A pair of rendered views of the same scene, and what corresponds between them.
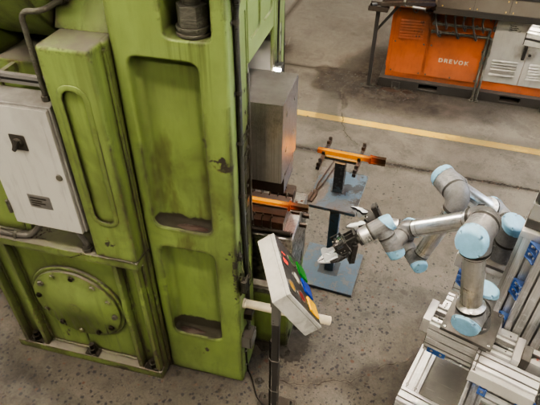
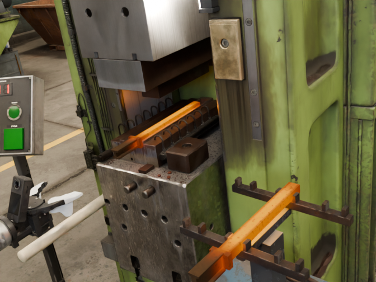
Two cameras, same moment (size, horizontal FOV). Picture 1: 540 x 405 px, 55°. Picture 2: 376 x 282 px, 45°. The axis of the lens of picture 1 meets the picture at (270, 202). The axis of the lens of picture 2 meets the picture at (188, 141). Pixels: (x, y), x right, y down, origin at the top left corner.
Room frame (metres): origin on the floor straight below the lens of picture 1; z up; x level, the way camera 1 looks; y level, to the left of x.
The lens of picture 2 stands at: (2.73, -1.27, 1.58)
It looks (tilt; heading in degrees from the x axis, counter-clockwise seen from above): 24 degrees down; 114
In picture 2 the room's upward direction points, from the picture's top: 8 degrees counter-clockwise
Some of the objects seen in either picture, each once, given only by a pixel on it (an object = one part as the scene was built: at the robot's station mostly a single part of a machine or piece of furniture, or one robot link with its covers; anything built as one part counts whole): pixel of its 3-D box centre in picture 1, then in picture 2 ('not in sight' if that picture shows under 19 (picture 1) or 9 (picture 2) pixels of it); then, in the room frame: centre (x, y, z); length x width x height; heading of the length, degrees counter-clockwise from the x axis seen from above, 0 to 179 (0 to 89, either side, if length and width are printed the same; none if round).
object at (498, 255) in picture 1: (504, 247); not in sight; (1.86, -1.18, 0.87); 0.15 x 0.15 x 0.10
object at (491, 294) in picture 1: (481, 297); not in sight; (1.44, -0.90, 0.98); 0.13 x 0.12 x 0.14; 142
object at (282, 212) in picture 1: (247, 207); (171, 126); (2.05, 0.11, 0.96); 0.42 x 0.20 x 0.09; 76
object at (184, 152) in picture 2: (284, 192); (188, 154); (2.19, -0.08, 0.95); 0.12 x 0.08 x 0.06; 76
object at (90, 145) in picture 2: (244, 284); (92, 159); (1.67, 0.12, 0.80); 0.06 x 0.03 x 0.14; 166
